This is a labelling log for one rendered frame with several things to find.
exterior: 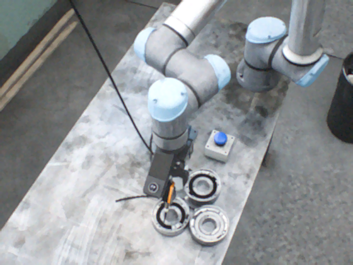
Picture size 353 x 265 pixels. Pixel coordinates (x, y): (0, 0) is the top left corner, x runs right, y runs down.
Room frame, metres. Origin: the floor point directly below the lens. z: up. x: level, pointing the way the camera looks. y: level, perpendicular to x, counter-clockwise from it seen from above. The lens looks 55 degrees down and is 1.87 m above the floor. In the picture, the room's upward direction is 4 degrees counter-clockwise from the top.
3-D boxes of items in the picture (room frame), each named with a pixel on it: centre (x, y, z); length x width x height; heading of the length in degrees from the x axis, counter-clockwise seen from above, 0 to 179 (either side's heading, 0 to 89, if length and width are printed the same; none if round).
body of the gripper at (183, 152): (0.51, 0.00, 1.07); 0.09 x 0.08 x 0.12; 155
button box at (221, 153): (0.67, -0.14, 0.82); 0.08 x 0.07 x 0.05; 152
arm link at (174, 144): (0.50, 0.01, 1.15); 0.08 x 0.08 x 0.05
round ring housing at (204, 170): (0.53, -0.08, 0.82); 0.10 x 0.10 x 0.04
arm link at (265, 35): (0.95, -0.32, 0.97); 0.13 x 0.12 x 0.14; 41
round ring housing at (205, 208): (0.42, -0.08, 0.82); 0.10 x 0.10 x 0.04
